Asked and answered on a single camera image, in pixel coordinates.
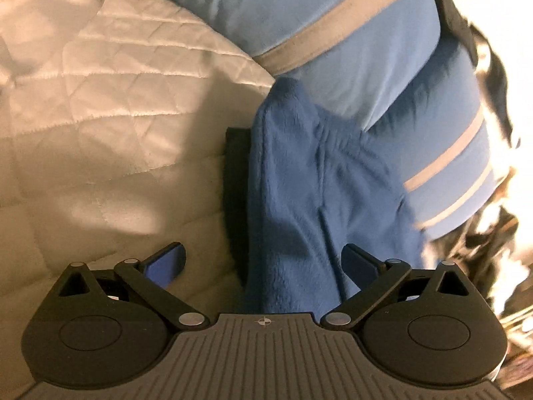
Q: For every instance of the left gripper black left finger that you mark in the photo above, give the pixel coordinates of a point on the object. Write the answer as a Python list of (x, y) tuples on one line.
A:
[(148, 280)]

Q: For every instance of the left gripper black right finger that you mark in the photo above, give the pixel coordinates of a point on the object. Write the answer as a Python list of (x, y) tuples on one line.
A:
[(377, 281)]

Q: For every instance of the blue navy fleece jacket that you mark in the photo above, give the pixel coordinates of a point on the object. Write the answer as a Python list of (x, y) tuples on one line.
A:
[(298, 186)]

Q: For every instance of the right blue striped pillow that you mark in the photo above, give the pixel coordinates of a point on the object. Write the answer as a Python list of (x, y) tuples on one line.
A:
[(435, 134)]

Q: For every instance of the blue striped pillow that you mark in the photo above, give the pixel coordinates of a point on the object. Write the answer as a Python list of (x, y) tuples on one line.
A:
[(354, 57), (435, 134)]

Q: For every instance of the grey quilted bedspread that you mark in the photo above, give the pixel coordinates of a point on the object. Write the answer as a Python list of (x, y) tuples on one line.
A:
[(113, 122)]

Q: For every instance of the left blue striped pillow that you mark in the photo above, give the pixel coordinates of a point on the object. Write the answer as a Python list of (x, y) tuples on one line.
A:
[(354, 57)]

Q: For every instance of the black garment behind pillows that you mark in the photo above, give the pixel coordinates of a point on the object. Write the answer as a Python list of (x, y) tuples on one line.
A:
[(453, 24)]

